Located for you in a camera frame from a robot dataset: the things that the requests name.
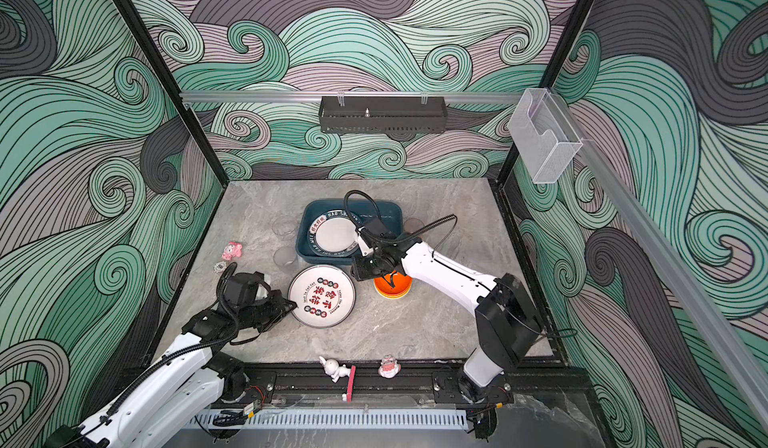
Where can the white rabbit figurine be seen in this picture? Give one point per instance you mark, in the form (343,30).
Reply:
(334,369)

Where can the aluminium wall rail right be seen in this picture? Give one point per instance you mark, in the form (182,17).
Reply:
(737,360)

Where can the black wall shelf tray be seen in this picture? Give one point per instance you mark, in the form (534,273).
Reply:
(398,117)

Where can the pink white small figurine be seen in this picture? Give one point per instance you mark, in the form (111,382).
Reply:
(389,367)

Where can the pink flat stick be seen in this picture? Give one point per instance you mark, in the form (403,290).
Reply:
(350,384)

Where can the pinkish clear cup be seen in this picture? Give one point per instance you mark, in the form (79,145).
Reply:
(412,226)

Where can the green rim white plate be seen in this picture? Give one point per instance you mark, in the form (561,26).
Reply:
(333,233)

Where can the black corner frame post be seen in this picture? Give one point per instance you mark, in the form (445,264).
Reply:
(138,29)

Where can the black right corner post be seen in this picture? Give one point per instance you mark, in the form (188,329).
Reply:
(572,29)

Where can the pink plush toy figure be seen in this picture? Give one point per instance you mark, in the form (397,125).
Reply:
(232,251)

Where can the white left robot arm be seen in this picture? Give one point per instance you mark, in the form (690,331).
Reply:
(191,374)

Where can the orange bowl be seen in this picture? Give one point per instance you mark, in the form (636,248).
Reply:
(393,286)

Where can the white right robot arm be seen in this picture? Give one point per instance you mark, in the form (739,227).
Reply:
(507,321)

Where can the dark teal plastic bin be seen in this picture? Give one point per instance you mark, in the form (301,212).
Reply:
(389,213)

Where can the clear acrylic wall box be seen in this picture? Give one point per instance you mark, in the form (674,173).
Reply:
(544,132)

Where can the aluminium wall rail back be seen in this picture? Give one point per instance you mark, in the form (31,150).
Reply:
(277,96)

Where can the aluminium wall rail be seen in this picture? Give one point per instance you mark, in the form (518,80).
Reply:
(277,96)
(737,360)

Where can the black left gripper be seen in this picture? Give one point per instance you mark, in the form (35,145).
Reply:
(280,310)

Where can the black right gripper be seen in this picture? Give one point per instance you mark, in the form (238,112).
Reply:
(360,271)

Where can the white slotted cable duct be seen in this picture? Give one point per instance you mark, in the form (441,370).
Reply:
(358,419)

